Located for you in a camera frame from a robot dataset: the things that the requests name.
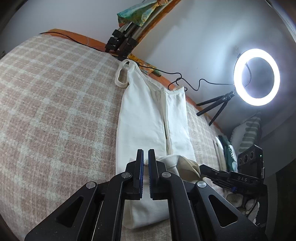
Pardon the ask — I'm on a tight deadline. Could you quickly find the pink plaid bed blanket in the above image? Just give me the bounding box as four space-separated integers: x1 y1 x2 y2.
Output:
0 34 258 241

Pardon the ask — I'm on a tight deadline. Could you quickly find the orange bed sheet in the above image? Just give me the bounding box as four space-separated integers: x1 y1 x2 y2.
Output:
40 29 223 132

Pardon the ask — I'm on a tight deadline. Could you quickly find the grey gloved right hand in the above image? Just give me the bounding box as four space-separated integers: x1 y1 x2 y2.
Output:
226 192 260 224

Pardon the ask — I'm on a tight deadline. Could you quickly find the dark green folded garment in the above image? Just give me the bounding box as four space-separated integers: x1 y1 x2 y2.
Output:
218 135 238 172

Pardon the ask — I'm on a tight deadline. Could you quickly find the black power cable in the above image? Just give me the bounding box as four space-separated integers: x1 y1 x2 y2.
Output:
38 32 235 92

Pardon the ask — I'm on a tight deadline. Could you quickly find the white ring light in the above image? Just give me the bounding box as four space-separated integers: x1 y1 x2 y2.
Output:
233 48 280 106

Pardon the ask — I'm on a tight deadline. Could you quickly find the silver folded tripod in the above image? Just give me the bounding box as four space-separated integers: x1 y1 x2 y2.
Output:
105 1 179 60

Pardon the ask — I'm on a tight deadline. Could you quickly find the small black tripod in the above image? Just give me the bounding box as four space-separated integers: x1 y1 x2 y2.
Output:
196 91 235 126

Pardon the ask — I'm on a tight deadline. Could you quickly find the white camisole top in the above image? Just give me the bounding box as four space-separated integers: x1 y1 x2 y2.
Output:
114 59 202 230

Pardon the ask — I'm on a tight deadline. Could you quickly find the colourful orange green scarf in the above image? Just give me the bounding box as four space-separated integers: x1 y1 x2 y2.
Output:
117 1 179 76

